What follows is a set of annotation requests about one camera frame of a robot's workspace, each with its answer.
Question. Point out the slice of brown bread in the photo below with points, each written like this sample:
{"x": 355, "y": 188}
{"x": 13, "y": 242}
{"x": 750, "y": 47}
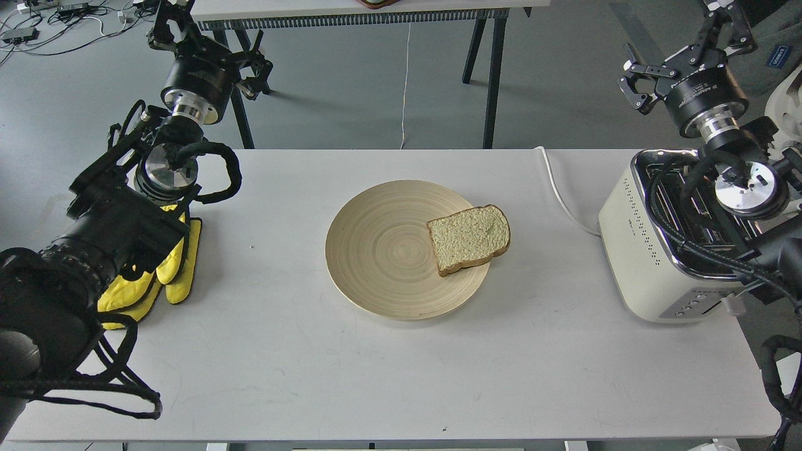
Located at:
{"x": 469, "y": 238}

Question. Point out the grey bag with blue label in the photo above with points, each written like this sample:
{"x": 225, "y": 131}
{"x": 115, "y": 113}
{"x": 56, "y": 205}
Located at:
{"x": 776, "y": 29}

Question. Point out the cream white toaster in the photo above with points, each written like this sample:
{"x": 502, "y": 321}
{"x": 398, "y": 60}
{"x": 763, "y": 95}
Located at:
{"x": 658, "y": 281}

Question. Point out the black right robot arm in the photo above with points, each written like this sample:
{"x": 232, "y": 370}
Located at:
{"x": 697, "y": 201}

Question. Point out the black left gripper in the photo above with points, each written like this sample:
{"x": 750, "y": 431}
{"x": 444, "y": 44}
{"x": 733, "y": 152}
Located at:
{"x": 201, "y": 79}

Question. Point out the brown object on background table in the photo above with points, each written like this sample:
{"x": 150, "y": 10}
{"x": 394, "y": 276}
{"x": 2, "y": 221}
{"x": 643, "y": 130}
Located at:
{"x": 376, "y": 4}

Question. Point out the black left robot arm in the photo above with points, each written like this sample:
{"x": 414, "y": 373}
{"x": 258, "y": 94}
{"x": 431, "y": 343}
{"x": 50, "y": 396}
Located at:
{"x": 131, "y": 208}

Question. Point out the yellow oven glove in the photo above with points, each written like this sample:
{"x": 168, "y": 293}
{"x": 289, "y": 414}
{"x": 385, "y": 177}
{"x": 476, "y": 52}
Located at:
{"x": 173, "y": 278}

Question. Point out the white background table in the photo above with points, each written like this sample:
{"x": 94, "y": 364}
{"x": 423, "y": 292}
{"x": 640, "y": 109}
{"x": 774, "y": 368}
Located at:
{"x": 222, "y": 16}

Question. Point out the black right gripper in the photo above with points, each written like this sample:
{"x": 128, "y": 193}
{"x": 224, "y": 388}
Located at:
{"x": 706, "y": 103}

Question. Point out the round bamboo plate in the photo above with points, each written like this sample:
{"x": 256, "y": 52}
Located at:
{"x": 380, "y": 256}

